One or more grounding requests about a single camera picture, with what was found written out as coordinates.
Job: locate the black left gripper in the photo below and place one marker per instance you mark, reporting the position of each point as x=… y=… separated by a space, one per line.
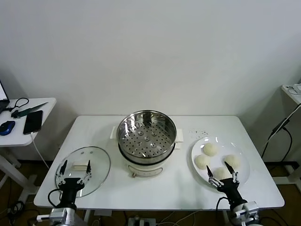
x=70 y=188

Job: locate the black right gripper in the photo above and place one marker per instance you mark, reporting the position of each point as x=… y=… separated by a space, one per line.
x=229 y=188

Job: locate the white steamed baozi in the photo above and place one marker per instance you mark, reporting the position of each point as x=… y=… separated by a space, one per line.
x=211 y=149
x=219 y=173
x=234 y=160
x=202 y=162

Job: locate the round glass pot lid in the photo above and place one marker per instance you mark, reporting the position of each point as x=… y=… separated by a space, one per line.
x=98 y=164

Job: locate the stainless steel steamer basket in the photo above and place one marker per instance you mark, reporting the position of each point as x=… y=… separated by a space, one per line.
x=145 y=139

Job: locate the white round plate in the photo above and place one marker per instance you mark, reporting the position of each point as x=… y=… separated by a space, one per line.
x=241 y=153

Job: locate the black smartphone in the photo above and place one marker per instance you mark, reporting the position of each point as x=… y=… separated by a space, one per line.
x=33 y=122

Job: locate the white side table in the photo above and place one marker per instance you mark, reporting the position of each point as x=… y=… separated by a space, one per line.
x=14 y=140

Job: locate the green flat tool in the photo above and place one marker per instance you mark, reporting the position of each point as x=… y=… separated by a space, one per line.
x=30 y=110

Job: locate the blue computer mouse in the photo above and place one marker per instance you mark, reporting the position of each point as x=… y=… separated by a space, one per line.
x=7 y=127

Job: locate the floor power strip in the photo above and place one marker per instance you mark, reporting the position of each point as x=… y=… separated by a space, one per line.
x=141 y=222

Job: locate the black laptop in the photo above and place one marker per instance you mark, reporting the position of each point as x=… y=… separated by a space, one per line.
x=2 y=94

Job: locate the white power strip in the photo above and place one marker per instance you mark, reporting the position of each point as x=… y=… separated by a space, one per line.
x=292 y=89

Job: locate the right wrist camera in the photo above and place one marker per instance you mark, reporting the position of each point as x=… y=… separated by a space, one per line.
x=245 y=210

